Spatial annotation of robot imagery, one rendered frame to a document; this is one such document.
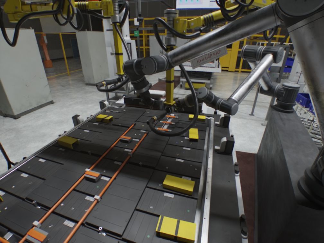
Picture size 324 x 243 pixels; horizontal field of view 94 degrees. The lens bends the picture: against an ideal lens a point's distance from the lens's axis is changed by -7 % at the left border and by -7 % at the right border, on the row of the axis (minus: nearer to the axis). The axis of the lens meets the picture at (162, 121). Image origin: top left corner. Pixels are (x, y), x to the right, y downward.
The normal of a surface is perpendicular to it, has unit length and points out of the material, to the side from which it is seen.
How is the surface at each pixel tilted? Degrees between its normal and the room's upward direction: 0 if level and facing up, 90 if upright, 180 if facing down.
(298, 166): 0
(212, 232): 0
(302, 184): 23
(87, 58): 90
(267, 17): 99
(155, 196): 0
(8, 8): 90
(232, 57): 90
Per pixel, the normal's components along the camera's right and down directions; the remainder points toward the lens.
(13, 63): 0.96, 0.13
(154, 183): 0.00, -0.89
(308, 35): -0.77, 0.45
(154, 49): -0.29, 0.44
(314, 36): -0.64, 0.42
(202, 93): -0.68, -0.28
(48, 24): 0.12, 0.45
